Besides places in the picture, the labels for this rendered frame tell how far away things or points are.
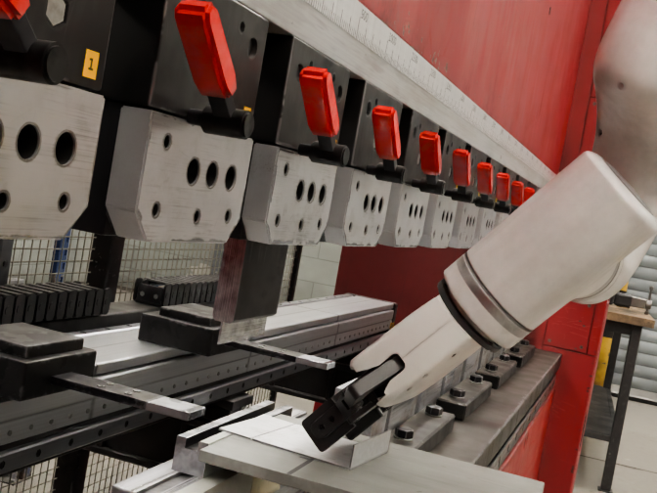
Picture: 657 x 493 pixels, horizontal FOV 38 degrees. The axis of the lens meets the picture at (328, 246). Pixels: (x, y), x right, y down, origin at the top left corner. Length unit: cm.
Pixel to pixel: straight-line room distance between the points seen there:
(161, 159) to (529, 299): 32
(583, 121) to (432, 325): 224
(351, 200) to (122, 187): 41
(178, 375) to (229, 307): 51
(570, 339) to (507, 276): 222
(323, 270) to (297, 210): 771
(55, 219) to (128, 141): 9
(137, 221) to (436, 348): 29
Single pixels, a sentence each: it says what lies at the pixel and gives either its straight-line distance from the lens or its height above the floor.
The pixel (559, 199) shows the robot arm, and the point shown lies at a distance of 74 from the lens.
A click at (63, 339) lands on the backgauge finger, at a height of 103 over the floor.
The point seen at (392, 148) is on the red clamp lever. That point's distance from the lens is 93.
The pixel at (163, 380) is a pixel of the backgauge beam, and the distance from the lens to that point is 128.
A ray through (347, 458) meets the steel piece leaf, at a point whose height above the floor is 100.
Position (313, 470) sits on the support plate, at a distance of 79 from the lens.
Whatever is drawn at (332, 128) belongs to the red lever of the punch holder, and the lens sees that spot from 75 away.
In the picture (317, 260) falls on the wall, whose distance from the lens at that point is 852.
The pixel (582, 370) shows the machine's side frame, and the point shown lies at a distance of 296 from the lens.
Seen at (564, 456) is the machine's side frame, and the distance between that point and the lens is 301.
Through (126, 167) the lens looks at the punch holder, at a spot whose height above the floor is 122.
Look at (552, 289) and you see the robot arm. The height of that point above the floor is 118.
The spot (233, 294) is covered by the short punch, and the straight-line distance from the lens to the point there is 81.
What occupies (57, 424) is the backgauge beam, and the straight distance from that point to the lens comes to 109.
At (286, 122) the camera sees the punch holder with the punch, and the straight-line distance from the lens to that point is 76.
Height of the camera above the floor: 122
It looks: 3 degrees down
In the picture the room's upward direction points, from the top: 10 degrees clockwise
